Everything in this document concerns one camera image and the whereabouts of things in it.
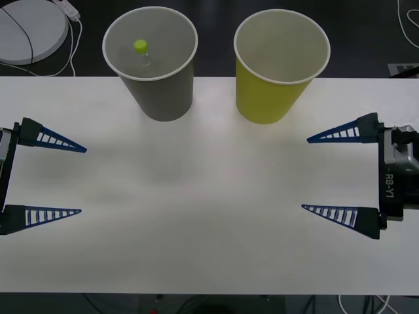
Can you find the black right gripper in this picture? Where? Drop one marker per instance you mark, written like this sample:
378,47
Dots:
391,193

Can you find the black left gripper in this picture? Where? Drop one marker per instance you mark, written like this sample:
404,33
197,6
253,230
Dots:
8,183

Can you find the clear bottle with green cap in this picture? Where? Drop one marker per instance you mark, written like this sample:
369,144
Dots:
140,46

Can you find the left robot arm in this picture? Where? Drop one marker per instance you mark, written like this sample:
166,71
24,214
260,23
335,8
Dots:
3,144

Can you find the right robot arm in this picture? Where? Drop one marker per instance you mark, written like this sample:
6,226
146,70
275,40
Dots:
406,153

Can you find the grey marker plate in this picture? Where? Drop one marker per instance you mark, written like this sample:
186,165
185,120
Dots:
397,69

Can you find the yellow-green plastic bin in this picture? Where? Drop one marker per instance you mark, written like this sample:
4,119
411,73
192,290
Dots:
268,104

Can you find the white round disc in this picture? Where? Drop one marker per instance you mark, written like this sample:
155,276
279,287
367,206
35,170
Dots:
42,29

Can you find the grey plastic bin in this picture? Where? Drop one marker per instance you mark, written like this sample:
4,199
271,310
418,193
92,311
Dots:
163,98

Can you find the white power strip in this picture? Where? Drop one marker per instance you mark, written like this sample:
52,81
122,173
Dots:
68,8

